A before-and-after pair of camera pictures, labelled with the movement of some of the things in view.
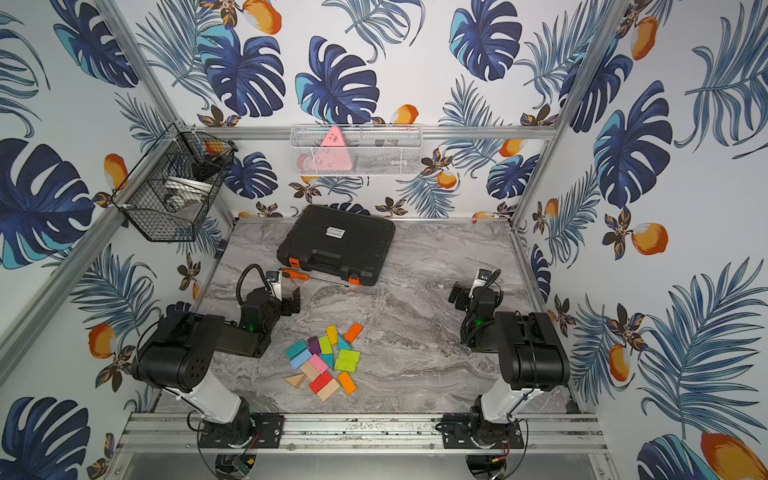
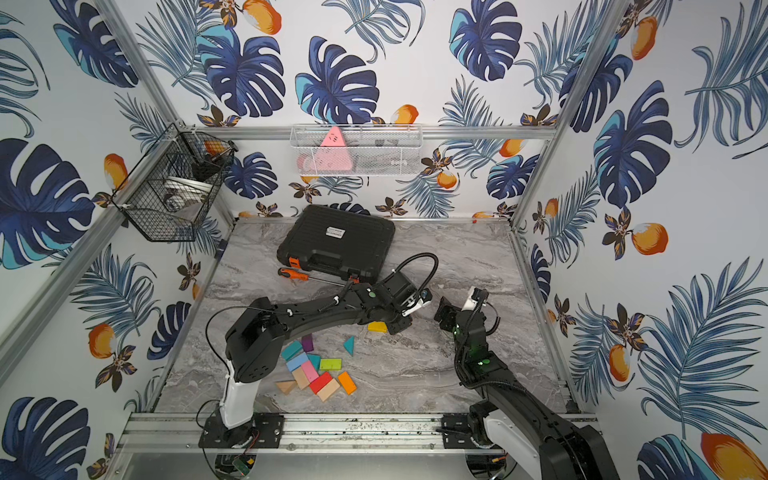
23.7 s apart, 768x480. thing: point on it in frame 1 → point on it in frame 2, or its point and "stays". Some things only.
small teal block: [329, 359] → [315, 361]
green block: [347, 361] → [331, 364]
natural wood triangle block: [296, 380] → [286, 386]
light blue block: [300, 359] stays
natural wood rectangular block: [327, 392] stays
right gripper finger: [454, 292] → [447, 315]
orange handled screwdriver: [296, 275] stays
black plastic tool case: [340, 241] stays
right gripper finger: [462, 301] → [449, 317]
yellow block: [333, 335] → [377, 326]
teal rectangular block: [293, 351] stays
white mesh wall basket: [367, 150] stays
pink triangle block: [333, 154] stays
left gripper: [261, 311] → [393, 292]
